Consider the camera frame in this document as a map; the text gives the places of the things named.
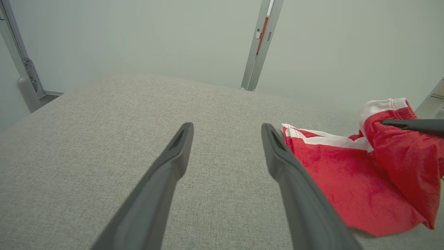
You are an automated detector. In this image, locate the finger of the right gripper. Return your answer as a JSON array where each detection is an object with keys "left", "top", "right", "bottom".
[{"left": 380, "top": 119, "right": 444, "bottom": 138}]

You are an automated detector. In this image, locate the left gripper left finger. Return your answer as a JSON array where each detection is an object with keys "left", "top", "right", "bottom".
[{"left": 90, "top": 122, "right": 194, "bottom": 250}]

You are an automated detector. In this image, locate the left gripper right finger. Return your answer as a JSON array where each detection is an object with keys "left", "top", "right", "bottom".
[{"left": 261, "top": 123, "right": 363, "bottom": 250}]

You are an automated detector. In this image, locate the red shorts white stripe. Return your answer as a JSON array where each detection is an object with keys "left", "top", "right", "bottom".
[{"left": 281, "top": 98, "right": 444, "bottom": 237}]

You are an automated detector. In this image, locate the grey metal frame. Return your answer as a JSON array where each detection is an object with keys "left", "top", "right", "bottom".
[{"left": 414, "top": 76, "right": 444, "bottom": 119}]

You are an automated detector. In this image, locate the grey post with bracket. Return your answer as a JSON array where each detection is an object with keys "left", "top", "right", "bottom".
[{"left": 0, "top": 0, "right": 45, "bottom": 114}]

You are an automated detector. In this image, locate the grey post with rounded feet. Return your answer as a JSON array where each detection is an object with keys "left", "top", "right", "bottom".
[{"left": 240, "top": 0, "right": 285, "bottom": 92}]

